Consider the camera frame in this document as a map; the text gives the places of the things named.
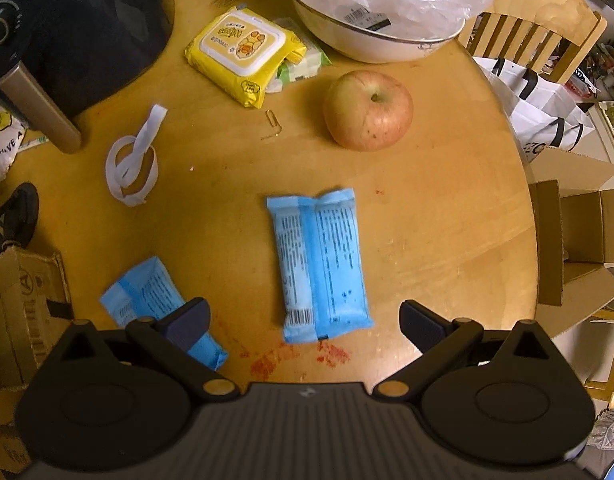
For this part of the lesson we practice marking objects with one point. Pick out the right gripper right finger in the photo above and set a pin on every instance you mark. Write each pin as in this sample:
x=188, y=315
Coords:
x=443, y=343

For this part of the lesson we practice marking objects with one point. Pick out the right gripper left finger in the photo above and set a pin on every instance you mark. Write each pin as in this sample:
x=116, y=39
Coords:
x=163, y=345

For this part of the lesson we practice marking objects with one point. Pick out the blue snack pack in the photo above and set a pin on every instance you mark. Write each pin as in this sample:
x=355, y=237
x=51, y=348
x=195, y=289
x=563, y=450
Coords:
x=148, y=290
x=317, y=241

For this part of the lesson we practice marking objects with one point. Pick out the open cardboard box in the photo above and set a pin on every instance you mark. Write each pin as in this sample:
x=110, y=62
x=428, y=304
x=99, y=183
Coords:
x=35, y=310

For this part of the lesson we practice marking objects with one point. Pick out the floor cardboard box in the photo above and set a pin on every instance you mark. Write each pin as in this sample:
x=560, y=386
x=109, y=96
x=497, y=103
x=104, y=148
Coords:
x=574, y=218

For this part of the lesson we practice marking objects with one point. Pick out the black phone stand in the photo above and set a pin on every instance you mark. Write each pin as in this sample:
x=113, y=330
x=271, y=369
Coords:
x=19, y=217

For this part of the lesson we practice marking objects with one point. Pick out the red yellow apple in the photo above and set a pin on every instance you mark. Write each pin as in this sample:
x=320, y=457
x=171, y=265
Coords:
x=366, y=110

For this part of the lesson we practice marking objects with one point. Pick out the white shopping bag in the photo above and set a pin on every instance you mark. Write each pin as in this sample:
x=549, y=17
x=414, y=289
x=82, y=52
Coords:
x=542, y=114

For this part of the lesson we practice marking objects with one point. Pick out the yellow wet wipes pack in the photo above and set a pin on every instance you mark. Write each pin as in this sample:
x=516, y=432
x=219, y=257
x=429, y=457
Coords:
x=241, y=52

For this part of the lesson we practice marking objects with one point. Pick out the white enamel bowl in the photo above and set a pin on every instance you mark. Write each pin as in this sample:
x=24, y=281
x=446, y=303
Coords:
x=368, y=37

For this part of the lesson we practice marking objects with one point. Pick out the dark blue air fryer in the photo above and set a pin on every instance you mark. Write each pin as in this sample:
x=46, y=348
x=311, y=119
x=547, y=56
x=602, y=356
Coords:
x=59, y=57

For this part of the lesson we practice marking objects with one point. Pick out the wooden chair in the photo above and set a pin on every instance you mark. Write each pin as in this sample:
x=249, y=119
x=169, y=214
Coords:
x=528, y=32

